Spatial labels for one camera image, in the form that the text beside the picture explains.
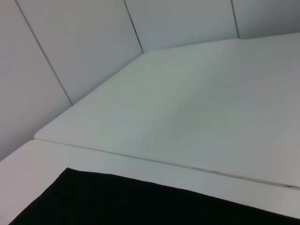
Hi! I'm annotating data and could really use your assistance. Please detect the black shirt with white print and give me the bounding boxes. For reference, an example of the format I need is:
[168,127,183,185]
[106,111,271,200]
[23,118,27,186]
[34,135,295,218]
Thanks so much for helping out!
[10,167,300,225]

